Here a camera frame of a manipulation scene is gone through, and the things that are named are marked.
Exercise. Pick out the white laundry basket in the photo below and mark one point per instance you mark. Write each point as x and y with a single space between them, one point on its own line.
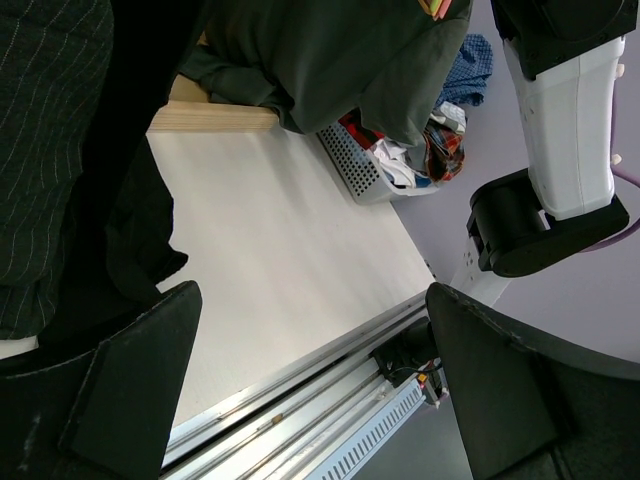
367 183

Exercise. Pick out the grey pinstriped shirt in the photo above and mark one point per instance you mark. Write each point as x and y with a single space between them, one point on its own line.
54 59

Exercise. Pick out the green hanger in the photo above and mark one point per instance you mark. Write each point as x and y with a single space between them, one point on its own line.
441 8

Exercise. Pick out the black shirt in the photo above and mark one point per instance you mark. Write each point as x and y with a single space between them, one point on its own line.
120 216

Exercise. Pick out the orange hanger on rack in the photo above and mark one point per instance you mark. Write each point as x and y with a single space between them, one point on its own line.
429 6

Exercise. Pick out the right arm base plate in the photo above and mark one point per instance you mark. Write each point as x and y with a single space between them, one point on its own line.
413 351

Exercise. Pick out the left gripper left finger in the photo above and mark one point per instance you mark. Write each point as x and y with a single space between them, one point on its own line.
100 405

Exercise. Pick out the red plaid shirt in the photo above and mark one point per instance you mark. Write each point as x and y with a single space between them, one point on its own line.
437 158

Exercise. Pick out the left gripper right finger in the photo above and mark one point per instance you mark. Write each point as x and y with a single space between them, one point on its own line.
530 405

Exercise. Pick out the aluminium rail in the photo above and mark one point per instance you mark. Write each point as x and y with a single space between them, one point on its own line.
322 417

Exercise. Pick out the blue checked shirt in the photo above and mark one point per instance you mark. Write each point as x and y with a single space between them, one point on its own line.
467 80

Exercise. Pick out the wooden clothes rack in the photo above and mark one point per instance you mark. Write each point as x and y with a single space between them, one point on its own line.
188 110

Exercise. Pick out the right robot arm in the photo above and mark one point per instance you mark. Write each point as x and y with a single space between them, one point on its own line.
564 60

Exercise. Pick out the dark green shirt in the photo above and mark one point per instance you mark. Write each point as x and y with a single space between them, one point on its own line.
315 61

